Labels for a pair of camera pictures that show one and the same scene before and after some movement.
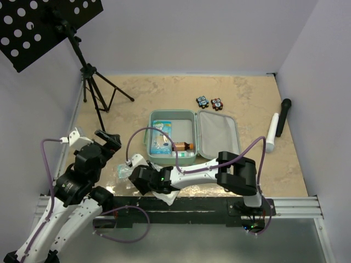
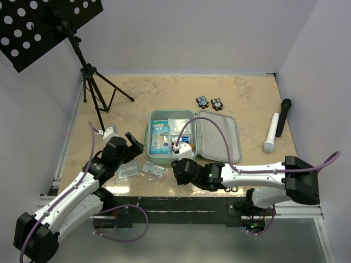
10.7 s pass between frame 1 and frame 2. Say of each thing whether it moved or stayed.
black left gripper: moved
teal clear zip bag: stayed
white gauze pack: moved
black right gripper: moved
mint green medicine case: stayed
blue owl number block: stayed
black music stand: stayed
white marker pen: stayed
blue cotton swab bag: stayed
